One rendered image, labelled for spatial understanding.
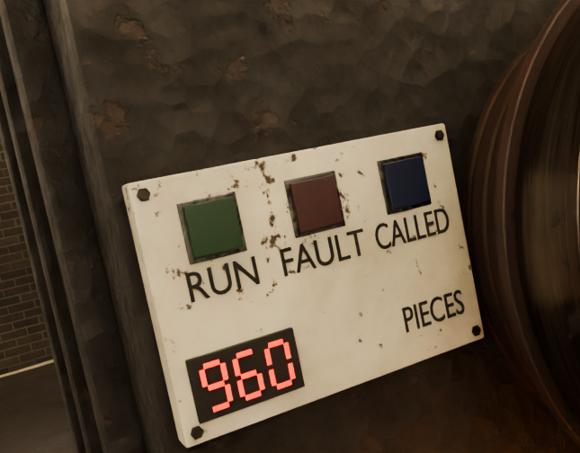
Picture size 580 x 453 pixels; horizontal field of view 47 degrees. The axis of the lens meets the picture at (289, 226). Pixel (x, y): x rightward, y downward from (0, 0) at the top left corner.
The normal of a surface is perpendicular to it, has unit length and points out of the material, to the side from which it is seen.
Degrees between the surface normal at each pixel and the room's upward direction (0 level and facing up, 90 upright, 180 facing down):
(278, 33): 90
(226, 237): 90
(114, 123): 90
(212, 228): 90
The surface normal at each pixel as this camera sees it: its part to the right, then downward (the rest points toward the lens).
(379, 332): 0.42, -0.02
